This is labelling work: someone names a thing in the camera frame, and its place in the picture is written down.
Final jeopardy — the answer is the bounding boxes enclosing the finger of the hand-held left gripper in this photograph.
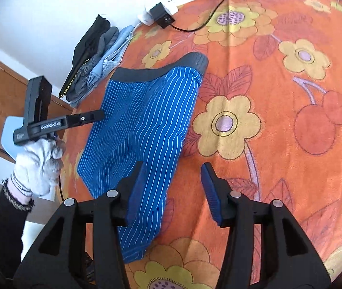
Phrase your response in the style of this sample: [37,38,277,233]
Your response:
[67,110,105,126]

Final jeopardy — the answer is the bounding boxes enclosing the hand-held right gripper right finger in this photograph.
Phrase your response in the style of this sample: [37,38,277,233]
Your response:
[200,162,331,289]

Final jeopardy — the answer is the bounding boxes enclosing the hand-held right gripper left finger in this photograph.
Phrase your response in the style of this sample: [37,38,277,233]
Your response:
[14,161,146,289]

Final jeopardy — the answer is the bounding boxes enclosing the blue striped pants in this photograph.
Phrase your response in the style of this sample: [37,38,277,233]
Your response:
[76,52,209,264]

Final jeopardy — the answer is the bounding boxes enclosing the person's left forearm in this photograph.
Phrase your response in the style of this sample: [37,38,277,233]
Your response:
[0,171,36,281]

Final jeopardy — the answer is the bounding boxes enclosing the person's left hand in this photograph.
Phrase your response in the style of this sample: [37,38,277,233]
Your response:
[12,138,67,196]

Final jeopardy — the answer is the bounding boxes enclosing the light blue plastic piece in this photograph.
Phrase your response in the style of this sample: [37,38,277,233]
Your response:
[2,116,26,159]

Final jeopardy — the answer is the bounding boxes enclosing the grey garment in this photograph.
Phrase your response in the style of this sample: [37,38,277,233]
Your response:
[67,26,120,103]

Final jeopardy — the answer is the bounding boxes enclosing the black garment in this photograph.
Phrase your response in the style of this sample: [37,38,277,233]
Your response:
[59,14,111,98]

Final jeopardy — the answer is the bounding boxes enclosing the pile of grey clothes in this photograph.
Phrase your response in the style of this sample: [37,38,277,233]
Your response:
[70,25,135,108]

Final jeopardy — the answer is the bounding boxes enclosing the orange floral blanket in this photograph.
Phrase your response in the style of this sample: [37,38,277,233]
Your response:
[58,0,342,289]

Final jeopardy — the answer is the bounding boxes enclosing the white plug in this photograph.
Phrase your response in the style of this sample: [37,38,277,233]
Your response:
[136,10,155,26]

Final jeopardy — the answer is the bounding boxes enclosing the black power adapter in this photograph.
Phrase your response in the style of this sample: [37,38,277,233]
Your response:
[149,3,176,27]

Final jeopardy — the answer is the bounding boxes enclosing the white power strip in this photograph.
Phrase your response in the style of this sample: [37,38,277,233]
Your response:
[145,0,179,14]

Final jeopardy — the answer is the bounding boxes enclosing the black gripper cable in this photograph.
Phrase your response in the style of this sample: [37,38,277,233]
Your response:
[57,171,65,201]

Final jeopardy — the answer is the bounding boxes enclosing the black adapter cable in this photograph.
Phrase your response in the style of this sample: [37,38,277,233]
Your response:
[170,0,226,32]

